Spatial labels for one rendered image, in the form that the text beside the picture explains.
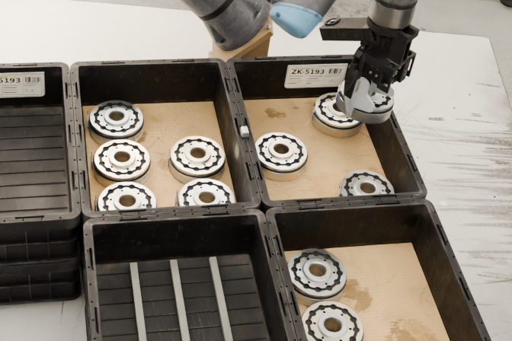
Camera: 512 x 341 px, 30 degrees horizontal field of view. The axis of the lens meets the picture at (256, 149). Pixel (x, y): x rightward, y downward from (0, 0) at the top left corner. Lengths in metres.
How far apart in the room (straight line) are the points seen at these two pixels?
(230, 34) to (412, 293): 0.70
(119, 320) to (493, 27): 2.57
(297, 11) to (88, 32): 0.88
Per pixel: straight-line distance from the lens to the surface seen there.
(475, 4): 3.94
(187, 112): 1.91
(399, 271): 1.70
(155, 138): 1.84
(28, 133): 1.86
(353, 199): 1.65
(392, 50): 1.61
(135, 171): 1.74
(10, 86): 1.87
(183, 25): 2.34
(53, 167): 1.79
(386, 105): 1.74
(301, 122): 1.92
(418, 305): 1.66
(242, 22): 2.03
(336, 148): 1.88
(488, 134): 2.23
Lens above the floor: 2.10
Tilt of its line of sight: 44 degrees down
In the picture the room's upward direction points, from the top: 9 degrees clockwise
